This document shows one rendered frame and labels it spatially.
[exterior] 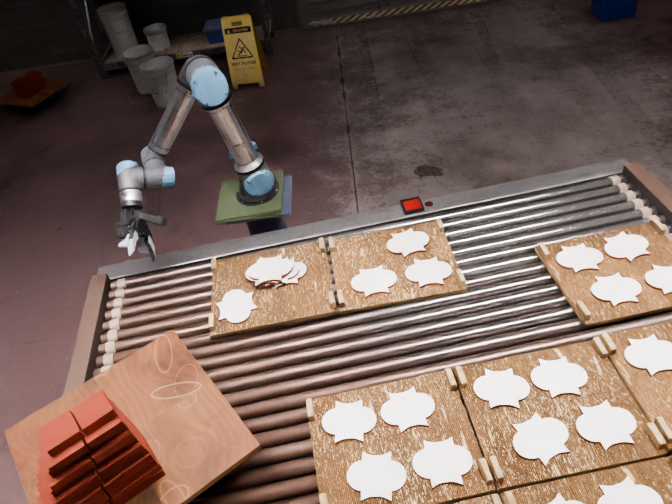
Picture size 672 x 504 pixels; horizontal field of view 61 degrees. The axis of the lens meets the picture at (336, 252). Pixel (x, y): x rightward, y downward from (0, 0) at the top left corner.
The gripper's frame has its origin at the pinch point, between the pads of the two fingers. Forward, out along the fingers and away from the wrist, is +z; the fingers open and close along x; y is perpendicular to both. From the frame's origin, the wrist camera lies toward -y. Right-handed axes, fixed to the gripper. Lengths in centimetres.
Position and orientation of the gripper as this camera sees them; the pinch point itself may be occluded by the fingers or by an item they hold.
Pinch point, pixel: (144, 258)
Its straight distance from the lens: 203.9
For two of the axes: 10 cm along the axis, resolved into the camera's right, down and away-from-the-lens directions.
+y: -9.6, 2.3, 1.9
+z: 1.9, 9.6, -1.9
